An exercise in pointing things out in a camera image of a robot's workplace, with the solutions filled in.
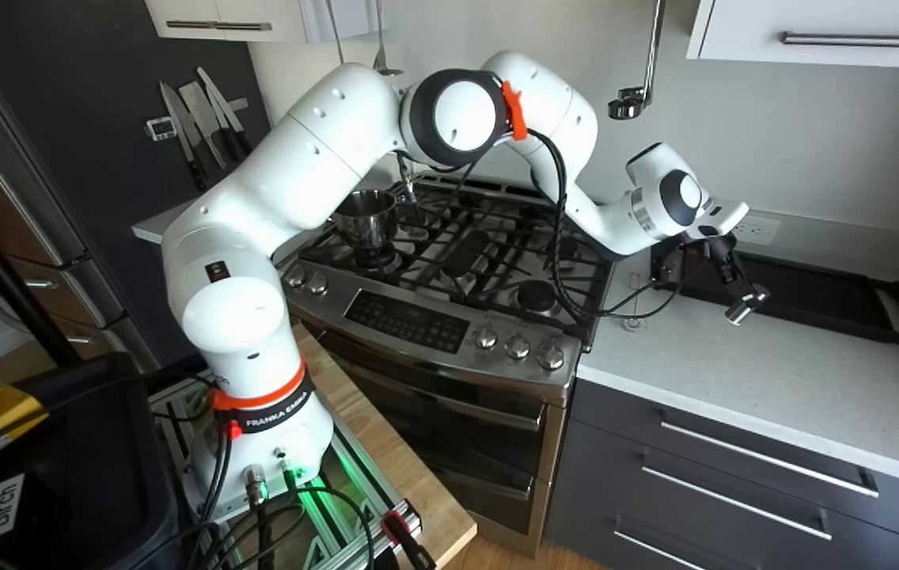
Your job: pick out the small metal spice bottle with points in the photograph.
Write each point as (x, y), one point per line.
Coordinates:
(747, 306)

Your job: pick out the dark grey drawer cabinet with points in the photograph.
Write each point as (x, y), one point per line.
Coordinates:
(648, 486)

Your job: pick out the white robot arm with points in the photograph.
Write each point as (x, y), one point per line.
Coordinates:
(225, 297)

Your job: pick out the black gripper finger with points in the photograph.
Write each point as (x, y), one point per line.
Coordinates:
(754, 288)
(737, 285)

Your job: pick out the hanging spatula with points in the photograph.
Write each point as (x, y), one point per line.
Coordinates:
(382, 57)

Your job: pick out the black griddle tray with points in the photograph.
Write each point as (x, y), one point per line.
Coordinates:
(799, 293)

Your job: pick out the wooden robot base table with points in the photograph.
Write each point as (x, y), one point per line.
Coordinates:
(446, 524)

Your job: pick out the black control box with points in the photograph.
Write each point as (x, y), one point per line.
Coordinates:
(89, 486)

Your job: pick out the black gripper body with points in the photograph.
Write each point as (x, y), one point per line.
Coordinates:
(724, 255)

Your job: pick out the stainless steel gas stove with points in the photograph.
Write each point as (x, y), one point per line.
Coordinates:
(468, 335)

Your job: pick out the stainless steel pot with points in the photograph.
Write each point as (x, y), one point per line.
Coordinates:
(367, 220)

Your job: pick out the white upper cabinet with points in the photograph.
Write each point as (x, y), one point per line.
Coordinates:
(827, 34)

